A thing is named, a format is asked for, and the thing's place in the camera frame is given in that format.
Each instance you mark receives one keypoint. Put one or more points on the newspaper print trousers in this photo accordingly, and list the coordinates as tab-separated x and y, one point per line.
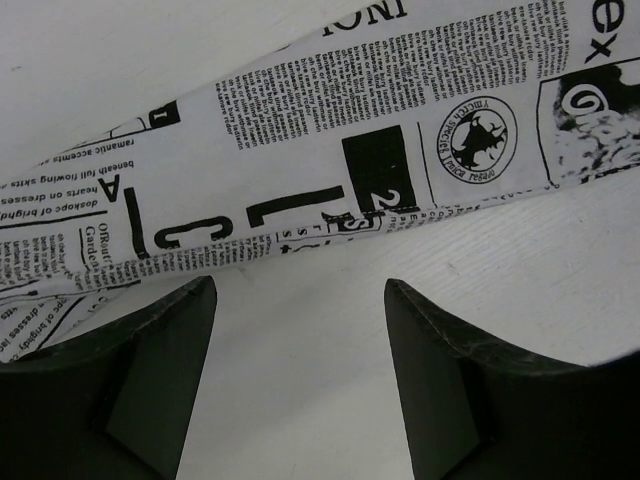
402	114

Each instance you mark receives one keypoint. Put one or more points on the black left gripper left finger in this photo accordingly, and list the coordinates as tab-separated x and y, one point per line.
113	403

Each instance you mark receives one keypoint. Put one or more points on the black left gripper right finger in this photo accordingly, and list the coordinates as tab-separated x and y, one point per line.
478	407

